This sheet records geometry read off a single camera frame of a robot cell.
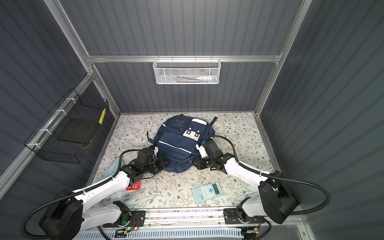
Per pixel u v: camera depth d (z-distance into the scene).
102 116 0.83
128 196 0.80
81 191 0.45
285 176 0.45
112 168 0.86
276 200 0.42
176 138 0.96
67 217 0.40
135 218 0.72
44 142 0.62
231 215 0.74
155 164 0.72
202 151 0.77
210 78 0.89
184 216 0.75
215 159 0.66
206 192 0.81
